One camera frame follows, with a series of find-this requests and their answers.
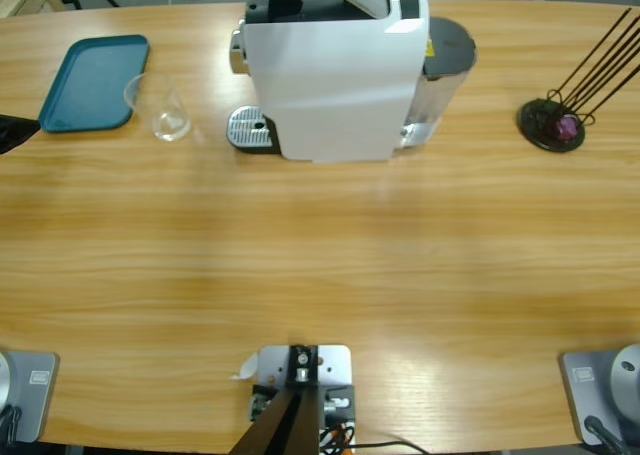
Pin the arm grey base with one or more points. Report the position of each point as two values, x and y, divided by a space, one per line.
600 390
20 390

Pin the clear water tank black lid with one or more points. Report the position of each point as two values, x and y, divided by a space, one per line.
450 45

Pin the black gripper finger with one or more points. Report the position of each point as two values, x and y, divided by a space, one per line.
15 132

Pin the silver drip tray grid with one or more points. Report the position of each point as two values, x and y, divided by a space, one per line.
250 125

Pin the black capsule holder with rods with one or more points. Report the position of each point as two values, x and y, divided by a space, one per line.
545 135

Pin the white mount block dark post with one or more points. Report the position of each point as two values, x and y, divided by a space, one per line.
332 365

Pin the white capsule coffee machine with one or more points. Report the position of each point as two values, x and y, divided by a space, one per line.
340 90

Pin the purple coffee capsule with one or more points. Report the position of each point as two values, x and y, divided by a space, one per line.
567 126

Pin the clear glass cup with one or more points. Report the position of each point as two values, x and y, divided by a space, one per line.
172 125

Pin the white tape tag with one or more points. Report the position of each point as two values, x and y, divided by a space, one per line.
247 367

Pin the teal plastic tray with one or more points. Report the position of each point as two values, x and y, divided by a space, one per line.
95 75

